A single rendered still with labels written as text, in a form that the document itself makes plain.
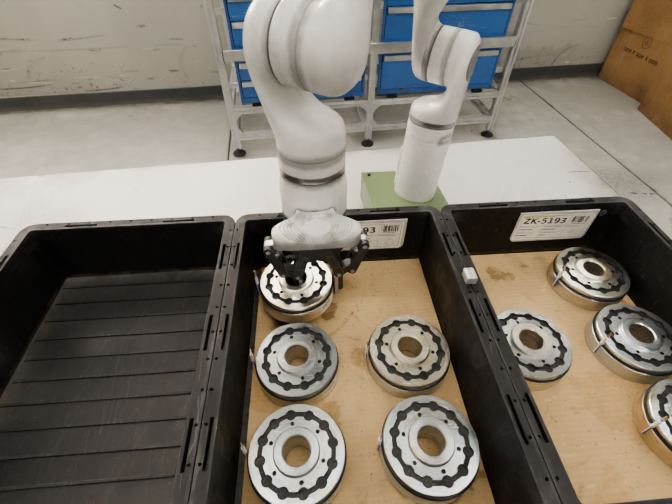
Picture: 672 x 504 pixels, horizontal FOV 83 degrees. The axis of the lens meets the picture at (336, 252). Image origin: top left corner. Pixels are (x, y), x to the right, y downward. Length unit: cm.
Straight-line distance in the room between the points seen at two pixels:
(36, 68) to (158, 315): 312
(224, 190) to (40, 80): 274
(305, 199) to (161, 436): 32
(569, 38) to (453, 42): 326
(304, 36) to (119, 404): 46
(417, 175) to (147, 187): 69
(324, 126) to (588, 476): 46
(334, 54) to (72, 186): 99
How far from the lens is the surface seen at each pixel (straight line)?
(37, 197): 122
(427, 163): 80
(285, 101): 37
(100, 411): 57
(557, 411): 56
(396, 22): 236
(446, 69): 73
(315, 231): 37
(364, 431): 48
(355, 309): 56
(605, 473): 55
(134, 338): 61
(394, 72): 244
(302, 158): 37
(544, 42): 385
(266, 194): 99
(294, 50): 32
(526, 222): 66
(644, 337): 65
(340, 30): 32
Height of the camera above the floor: 129
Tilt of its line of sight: 46 degrees down
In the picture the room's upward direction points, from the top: straight up
